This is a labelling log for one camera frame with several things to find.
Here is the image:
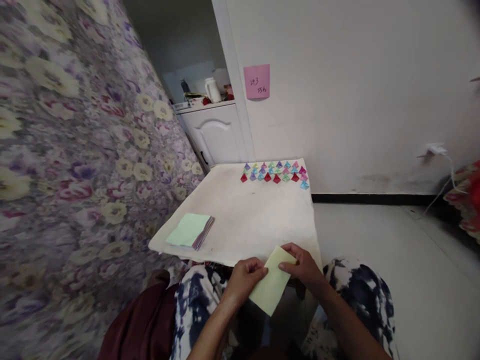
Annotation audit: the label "white door frame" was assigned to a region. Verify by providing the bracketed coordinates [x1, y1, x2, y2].
[211, 0, 257, 165]

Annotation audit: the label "pink paper note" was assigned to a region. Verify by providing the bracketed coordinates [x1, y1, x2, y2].
[243, 64, 272, 100]

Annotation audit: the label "white charger cable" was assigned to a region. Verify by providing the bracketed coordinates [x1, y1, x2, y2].
[422, 152, 457, 219]

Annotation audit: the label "white cabinet with items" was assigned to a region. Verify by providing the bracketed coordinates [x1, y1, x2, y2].
[173, 77, 248, 172]

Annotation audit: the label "stack of coloured paper sheets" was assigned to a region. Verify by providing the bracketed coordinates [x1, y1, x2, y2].
[164, 213, 216, 251]

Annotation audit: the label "light yellow paper sheet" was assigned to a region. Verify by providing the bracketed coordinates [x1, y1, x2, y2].
[248, 245, 299, 317]

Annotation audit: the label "floral bed cover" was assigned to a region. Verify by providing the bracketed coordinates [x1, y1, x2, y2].
[0, 0, 205, 360]

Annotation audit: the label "person's left fingers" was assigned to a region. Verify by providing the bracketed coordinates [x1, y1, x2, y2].
[237, 257, 266, 272]

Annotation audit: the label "group of folded paper shapes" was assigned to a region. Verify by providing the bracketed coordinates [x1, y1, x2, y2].
[240, 160, 311, 193]

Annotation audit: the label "person's left thumb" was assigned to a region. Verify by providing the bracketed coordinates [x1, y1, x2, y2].
[250, 266, 269, 286]

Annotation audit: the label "dark red cloth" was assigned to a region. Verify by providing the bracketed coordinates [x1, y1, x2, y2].
[98, 269, 180, 360]

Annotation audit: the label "person's left hand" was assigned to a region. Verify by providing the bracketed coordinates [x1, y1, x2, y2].
[219, 257, 269, 305]

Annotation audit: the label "red floral cloth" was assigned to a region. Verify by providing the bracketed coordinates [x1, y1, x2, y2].
[443, 160, 480, 245]

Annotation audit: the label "person's right index finger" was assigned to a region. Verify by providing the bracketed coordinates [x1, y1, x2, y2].
[281, 242, 303, 260]

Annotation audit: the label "person's legs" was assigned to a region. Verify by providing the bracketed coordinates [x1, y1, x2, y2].
[169, 257, 399, 360]

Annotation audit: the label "white wall charger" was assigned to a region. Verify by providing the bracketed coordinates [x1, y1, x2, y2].
[416, 142, 449, 158]

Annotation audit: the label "small white table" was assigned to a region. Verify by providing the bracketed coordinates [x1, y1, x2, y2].
[148, 157, 324, 277]

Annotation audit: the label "person's right hand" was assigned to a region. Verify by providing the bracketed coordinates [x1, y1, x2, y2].
[278, 242, 326, 290]

